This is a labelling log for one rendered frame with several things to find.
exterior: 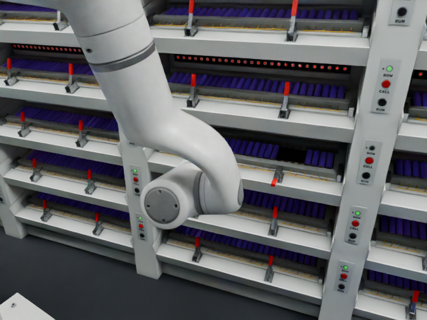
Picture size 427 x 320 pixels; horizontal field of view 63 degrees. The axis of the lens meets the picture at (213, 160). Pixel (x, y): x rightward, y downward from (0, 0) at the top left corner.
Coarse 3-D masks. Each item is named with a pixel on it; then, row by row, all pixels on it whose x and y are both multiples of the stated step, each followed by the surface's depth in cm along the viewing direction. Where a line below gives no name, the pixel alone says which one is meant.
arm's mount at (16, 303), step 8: (16, 296) 87; (8, 304) 84; (16, 304) 84; (24, 304) 85; (32, 304) 85; (8, 312) 82; (16, 312) 83; (24, 312) 83; (32, 312) 83; (40, 312) 83
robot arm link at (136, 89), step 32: (96, 64) 43; (128, 64) 43; (160, 64) 47; (128, 96) 45; (160, 96) 47; (128, 128) 49; (160, 128) 49; (192, 128) 51; (192, 160) 50; (224, 160) 52; (224, 192) 54
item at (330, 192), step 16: (240, 128) 116; (160, 160) 114; (176, 160) 113; (336, 160) 105; (256, 176) 104; (272, 176) 103; (288, 176) 102; (336, 176) 100; (272, 192) 103; (288, 192) 101; (304, 192) 99; (320, 192) 97; (336, 192) 96
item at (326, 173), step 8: (240, 160) 107; (248, 160) 106; (256, 160) 105; (264, 160) 105; (272, 160) 104; (288, 168) 102; (296, 168) 101; (304, 168) 101; (312, 168) 100; (320, 168) 100; (296, 176) 101; (320, 176) 100; (328, 176) 99
